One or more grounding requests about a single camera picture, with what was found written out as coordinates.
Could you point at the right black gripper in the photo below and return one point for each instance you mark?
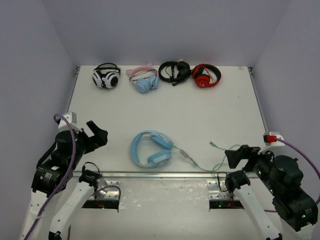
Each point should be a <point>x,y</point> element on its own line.
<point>244,152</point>

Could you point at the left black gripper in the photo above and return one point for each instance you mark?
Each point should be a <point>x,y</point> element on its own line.
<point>88,139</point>

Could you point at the light blue headphones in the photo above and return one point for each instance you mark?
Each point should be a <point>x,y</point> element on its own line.
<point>157,159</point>

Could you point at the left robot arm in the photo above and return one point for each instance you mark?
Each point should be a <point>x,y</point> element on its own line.
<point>56,197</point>

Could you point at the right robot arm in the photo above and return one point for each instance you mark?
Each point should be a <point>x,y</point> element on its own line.
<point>280,174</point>

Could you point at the white and black headphones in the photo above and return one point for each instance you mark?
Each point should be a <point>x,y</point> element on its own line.
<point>106,75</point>

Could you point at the pink and blue headphones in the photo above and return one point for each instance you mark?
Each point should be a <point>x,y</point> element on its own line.
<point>143,85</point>

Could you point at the red headphones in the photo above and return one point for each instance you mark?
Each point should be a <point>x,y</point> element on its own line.
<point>206,75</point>

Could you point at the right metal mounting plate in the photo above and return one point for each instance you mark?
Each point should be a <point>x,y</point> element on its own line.
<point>220,198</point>

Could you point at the metal mounting plate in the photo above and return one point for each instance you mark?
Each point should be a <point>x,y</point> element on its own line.
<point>220,198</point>
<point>99,196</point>

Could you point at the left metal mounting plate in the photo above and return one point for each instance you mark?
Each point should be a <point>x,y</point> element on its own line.
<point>99,196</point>

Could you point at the black headset with microphone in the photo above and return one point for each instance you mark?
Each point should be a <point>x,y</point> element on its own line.
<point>180,72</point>

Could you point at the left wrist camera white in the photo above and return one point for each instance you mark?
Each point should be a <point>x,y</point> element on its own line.
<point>71,118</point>

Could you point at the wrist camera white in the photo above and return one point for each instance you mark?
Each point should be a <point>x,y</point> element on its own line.
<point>71,118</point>
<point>271,142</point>

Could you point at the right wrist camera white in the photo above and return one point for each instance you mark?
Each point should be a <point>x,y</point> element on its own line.
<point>271,142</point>

